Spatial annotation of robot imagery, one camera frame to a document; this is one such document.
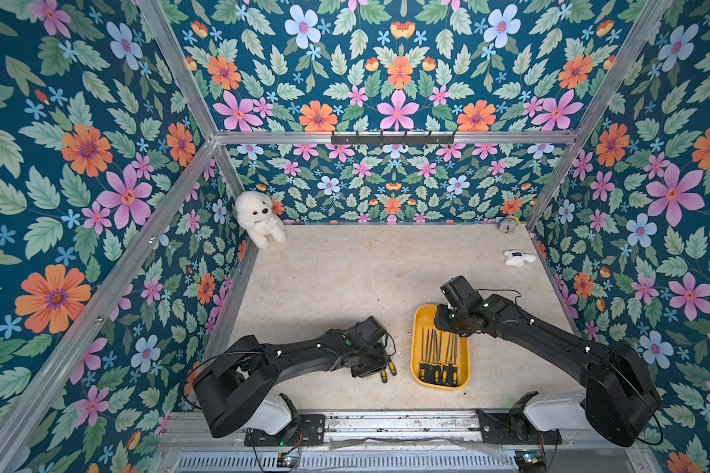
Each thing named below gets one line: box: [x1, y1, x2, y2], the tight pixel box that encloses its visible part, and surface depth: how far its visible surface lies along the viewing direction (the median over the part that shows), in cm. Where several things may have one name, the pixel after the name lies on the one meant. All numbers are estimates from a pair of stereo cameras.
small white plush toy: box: [502, 249, 537, 268], surface depth 109 cm
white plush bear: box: [234, 190, 287, 250], surface depth 106 cm
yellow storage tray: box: [410, 304, 472, 392], surface depth 85 cm
